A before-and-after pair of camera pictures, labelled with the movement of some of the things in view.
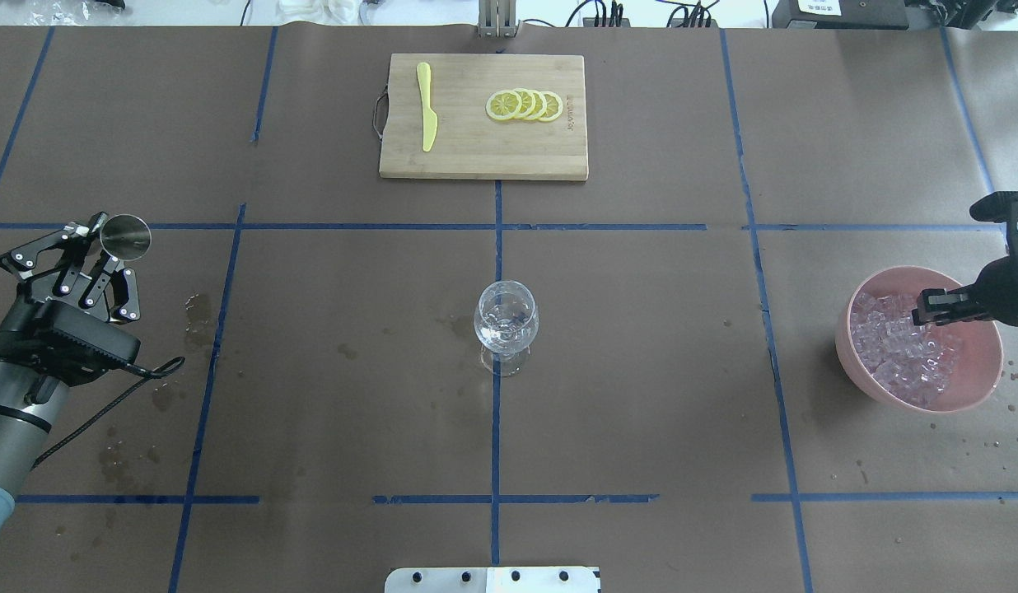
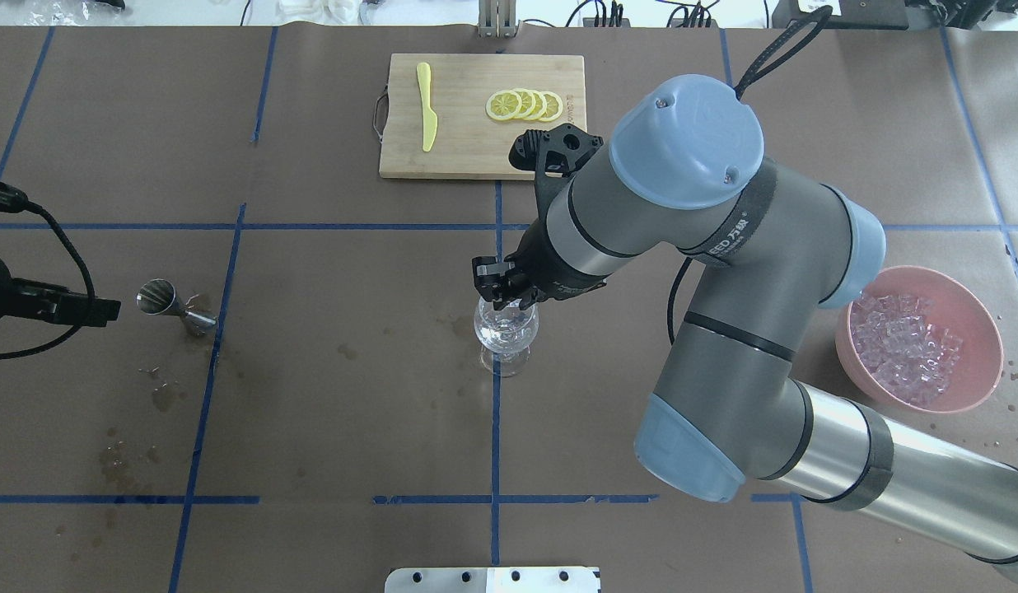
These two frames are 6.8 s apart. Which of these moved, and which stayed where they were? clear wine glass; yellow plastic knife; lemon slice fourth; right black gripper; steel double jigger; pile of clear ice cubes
Moved: steel double jigger; right black gripper
Stayed: lemon slice fourth; clear wine glass; yellow plastic knife; pile of clear ice cubes
